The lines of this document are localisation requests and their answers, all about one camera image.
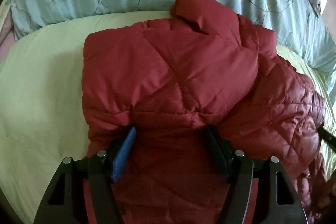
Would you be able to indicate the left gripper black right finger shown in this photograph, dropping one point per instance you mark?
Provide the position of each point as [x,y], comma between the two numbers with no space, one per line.
[219,151]

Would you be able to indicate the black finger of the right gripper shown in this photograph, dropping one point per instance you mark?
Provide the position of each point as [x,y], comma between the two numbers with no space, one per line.
[328,138]

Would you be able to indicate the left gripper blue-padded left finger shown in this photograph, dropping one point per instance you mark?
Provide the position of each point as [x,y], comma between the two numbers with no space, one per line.
[120,160]

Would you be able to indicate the dark red quilted puffer coat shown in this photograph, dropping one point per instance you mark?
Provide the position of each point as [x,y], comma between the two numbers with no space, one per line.
[170,77]

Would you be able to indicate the light green bed quilt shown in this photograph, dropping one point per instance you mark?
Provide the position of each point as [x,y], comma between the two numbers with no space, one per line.
[41,118]

